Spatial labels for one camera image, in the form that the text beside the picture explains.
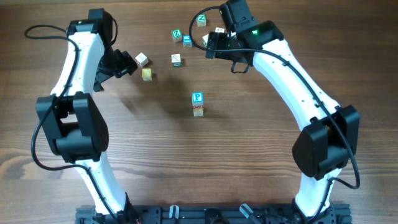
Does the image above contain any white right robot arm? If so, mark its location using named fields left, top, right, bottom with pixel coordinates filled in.
left=206, top=21, right=361, bottom=223

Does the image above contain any green top far block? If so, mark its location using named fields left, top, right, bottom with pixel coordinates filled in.
left=196, top=14, right=206, bottom=27

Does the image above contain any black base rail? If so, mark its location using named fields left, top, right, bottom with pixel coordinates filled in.
left=75, top=204, right=353, bottom=224

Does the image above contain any blue P wooden block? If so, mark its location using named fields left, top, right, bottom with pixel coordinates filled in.
left=192, top=92, right=204, bottom=106

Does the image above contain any blue top left block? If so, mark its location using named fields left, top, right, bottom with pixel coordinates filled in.
left=182, top=35, right=192, bottom=48

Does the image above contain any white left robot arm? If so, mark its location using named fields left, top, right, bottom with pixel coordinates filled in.
left=31, top=8, right=142, bottom=223

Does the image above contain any plain wooden block far left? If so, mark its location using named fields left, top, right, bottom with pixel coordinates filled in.
left=135, top=52, right=149, bottom=68

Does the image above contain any plain A wooden block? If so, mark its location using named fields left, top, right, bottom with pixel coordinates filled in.
left=193, top=109, right=204, bottom=116

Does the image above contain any plain wooden block left edge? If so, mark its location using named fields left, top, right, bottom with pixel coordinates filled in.
left=142, top=68, right=153, bottom=81

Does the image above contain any green V wooden block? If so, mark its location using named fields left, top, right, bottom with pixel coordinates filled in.
left=171, top=54, right=182, bottom=67

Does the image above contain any plain animal wooden block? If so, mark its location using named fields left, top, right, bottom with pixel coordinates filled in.
left=202, top=34, right=209, bottom=47

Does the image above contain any red side 2 block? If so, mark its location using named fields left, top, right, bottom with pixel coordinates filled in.
left=215, top=27, right=224, bottom=33

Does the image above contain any green top left block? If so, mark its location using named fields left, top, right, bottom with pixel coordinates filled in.
left=171, top=29, right=183, bottom=43

